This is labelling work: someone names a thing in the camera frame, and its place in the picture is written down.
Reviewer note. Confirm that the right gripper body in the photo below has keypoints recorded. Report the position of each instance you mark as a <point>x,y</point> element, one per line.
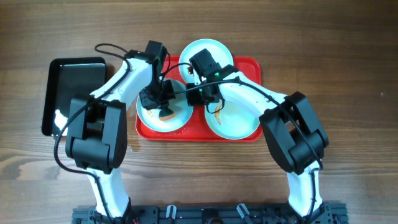
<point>203,97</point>

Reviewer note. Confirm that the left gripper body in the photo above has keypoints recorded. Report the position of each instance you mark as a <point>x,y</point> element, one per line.
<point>154,99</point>

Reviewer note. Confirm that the green and orange sponge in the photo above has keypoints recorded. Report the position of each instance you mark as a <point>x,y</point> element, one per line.
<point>166,114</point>

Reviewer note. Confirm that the light blue plate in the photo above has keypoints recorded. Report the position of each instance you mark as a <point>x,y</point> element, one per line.
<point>230,121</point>
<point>218,51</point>
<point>182,113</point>

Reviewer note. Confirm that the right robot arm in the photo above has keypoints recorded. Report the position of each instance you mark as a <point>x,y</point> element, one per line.
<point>294,135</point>

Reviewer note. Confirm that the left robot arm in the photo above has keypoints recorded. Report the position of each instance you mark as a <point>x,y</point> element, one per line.
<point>97,128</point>

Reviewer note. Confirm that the red plastic tray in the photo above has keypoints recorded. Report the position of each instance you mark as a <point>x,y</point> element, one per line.
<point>196,129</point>

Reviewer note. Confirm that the black rectangular tray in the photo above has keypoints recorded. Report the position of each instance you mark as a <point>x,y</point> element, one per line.
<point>68,78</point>

